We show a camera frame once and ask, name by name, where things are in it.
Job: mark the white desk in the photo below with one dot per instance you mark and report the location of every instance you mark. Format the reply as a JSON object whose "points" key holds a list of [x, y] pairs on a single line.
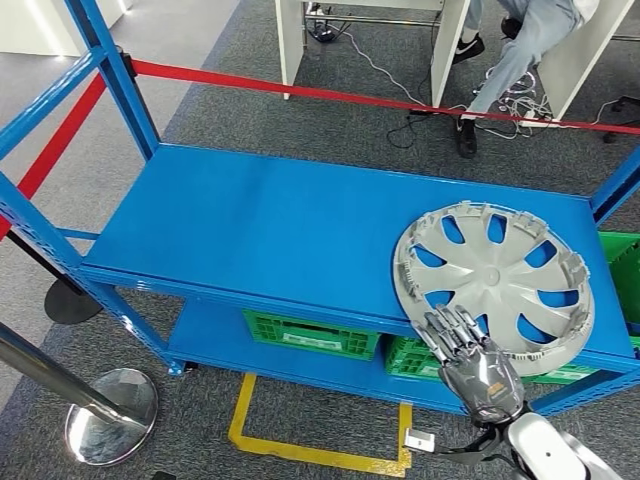
{"points": [[575, 60], [289, 40]]}

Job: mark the chrome stanchion with black head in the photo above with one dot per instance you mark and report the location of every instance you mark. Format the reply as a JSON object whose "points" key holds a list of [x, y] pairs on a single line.
{"points": [[129, 66]]}

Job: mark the blue metal shelf rack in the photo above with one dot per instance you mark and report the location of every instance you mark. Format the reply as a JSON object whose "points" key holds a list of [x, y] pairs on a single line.
{"points": [[250, 218]]}

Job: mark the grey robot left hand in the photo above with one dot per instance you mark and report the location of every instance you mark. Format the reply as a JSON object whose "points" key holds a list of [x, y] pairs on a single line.
{"points": [[164, 476]]}

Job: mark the person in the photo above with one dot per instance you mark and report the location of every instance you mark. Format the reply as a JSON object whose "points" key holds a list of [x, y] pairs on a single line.
{"points": [[525, 46]]}

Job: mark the grey plastic wheel hubcap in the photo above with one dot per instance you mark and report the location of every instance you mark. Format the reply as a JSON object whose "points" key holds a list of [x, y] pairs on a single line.
{"points": [[480, 291]]}

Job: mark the black stanchion with round base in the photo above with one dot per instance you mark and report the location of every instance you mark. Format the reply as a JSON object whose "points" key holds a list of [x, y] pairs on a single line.
{"points": [[72, 305]]}

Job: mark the black power adapter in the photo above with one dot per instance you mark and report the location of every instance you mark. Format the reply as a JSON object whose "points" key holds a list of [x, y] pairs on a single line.
{"points": [[324, 30]]}

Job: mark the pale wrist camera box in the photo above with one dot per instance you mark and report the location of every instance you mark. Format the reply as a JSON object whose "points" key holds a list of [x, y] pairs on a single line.
{"points": [[419, 440]]}

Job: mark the green plastic crate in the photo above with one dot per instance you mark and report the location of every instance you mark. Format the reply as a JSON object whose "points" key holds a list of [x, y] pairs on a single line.
{"points": [[407, 358], [260, 328], [623, 272]]}

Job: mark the chrome stanchion with round base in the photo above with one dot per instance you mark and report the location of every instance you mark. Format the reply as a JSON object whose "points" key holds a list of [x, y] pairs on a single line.
{"points": [[110, 424]]}

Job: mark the white power strip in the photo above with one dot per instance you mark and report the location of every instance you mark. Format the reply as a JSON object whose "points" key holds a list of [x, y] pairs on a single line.
{"points": [[535, 119]]}

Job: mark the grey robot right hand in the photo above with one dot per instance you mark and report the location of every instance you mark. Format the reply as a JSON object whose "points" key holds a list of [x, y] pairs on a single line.
{"points": [[484, 384]]}

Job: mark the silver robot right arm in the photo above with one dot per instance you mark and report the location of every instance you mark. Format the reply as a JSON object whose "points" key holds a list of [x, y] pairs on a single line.
{"points": [[545, 450]]}

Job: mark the red barrier belt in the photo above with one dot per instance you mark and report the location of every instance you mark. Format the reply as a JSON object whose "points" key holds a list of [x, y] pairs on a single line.
{"points": [[300, 89], [55, 142]]}

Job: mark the black chair base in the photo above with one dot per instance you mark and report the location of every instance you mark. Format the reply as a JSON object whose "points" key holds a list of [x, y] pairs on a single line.
{"points": [[623, 106]]}

